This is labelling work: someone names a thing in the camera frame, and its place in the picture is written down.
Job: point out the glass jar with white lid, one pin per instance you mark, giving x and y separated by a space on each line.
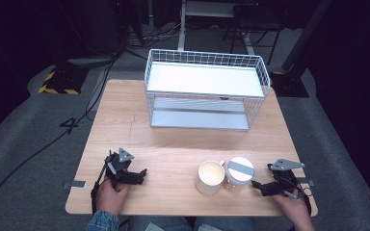
240 171

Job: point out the yellow black striped stand base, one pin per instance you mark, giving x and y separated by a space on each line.
61 82

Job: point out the black metal chair frame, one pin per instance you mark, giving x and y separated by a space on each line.
257 19

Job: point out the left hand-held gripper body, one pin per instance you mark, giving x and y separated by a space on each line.
117 165

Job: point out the person's right hand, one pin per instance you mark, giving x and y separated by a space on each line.
294 210

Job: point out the person's left hand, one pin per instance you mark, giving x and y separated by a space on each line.
109 199

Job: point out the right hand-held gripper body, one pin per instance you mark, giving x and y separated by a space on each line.
285 176

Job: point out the black slanted post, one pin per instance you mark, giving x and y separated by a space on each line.
305 35

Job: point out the grey tape strip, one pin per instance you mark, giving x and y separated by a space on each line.
77 184
305 182

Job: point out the white desk frame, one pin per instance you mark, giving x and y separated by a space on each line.
205 9

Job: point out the cream mug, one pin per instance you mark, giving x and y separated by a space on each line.
210 178

